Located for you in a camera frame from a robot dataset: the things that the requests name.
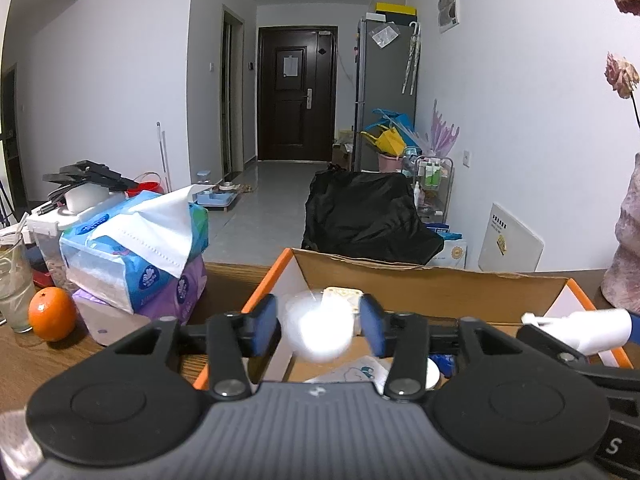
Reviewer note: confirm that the white electrical panel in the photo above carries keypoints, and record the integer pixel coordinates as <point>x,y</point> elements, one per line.
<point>448,7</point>

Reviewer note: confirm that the sliding door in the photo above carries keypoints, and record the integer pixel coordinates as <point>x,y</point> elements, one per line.
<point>232,95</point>

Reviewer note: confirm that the clear lidded food container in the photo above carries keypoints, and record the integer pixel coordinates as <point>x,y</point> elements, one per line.
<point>46,245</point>

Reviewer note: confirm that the white round object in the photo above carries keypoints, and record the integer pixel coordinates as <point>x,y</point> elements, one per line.
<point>315,332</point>

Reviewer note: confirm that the white spray bottle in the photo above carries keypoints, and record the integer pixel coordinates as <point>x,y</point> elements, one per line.
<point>595,330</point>

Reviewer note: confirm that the white folded umbrella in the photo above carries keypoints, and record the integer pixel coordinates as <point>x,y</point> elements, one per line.
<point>411,60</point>

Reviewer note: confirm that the white mop pole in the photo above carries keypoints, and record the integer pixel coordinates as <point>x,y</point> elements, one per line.
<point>163,160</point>

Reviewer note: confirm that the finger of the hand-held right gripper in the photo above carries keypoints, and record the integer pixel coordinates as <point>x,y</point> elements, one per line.
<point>636,330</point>
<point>555,346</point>

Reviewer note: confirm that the red cardboard box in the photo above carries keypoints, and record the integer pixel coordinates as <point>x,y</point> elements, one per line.
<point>450,290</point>

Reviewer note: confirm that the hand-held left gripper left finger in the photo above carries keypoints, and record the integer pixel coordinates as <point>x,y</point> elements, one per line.
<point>265,325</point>

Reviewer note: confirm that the blue pet water feeder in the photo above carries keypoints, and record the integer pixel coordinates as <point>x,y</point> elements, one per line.
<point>216,192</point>

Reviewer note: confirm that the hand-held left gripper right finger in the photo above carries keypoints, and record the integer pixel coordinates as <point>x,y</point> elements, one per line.
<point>372,327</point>

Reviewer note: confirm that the white paper roll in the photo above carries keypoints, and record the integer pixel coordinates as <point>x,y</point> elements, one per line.
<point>90,199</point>

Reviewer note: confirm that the clear drinking glass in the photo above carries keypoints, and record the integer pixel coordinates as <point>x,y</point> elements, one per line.
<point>15,290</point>

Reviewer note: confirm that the white wall outlet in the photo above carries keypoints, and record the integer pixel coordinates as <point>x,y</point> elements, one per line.
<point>467,159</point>

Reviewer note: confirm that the white leaning board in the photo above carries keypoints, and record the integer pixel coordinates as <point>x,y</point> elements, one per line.
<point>510,240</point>

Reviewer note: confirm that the blue packets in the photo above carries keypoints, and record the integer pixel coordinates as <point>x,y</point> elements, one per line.
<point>447,232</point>

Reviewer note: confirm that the paper sheet on door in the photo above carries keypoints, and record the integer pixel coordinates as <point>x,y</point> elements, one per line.
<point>290,66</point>

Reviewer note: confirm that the white printed bag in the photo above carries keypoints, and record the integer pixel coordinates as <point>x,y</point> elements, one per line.
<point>452,254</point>

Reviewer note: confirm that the white plastic bottle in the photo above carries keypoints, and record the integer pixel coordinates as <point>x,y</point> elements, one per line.
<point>350,372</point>

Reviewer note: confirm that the blue ridged cap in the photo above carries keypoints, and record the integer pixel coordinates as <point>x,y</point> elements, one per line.
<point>445,362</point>

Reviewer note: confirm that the black folded holder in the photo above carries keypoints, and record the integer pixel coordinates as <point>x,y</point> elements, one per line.
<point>87,175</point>

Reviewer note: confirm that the orange fruit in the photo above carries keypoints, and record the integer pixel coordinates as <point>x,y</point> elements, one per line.
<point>52,315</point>

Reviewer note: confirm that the clear plastic bag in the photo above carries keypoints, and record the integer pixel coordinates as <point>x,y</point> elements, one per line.
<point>384,36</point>

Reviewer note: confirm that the grey refrigerator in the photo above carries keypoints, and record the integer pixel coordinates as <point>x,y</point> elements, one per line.
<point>382,85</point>

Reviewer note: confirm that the pink textured vase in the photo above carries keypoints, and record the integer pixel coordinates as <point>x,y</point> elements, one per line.
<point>627,250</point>

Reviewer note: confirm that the blue tissue pack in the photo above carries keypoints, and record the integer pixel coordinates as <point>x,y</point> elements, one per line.
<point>125,240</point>

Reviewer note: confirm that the purple tissue pack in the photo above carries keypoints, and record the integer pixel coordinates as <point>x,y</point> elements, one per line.
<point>187,290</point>

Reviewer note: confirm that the bunch of dried roses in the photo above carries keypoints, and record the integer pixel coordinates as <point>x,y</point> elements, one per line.
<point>622,72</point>

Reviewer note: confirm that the yellow box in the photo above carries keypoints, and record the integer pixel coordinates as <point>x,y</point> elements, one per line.
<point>395,9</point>

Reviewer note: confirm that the white straw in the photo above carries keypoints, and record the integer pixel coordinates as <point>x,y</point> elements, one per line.
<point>20,235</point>

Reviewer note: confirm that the dark brown entrance door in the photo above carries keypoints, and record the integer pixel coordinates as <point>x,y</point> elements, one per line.
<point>295,110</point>

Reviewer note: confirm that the pink bucket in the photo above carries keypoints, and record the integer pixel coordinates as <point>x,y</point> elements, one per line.
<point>390,162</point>

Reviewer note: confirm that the black cloth bag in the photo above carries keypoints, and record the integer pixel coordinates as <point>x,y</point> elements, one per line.
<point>370,215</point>

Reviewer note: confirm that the red plastic basin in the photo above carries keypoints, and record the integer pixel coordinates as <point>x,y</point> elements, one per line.
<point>145,185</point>

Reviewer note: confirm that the metal trolley with bottles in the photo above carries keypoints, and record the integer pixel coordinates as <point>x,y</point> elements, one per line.
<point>432,180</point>

